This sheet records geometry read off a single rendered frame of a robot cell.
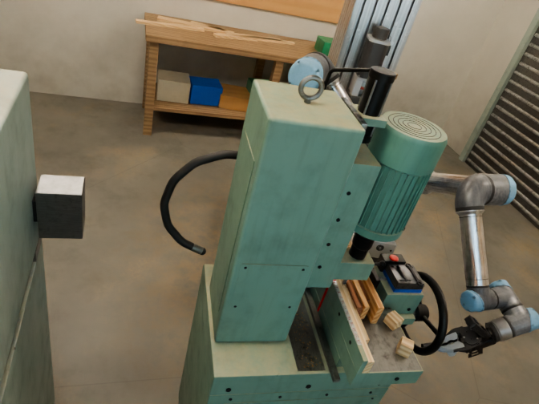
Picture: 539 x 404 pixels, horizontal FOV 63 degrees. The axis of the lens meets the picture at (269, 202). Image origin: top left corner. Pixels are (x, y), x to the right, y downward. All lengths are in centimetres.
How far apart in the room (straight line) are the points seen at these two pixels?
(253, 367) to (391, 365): 39
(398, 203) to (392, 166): 11
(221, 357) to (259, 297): 22
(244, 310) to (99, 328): 125
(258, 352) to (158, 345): 104
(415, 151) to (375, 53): 82
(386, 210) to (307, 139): 33
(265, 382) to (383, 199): 62
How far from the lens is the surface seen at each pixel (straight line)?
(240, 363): 133
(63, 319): 245
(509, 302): 181
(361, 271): 137
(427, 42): 516
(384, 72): 105
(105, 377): 224
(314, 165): 98
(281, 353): 138
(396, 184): 114
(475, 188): 171
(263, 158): 95
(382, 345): 140
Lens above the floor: 187
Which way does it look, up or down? 34 degrees down
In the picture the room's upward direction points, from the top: 15 degrees clockwise
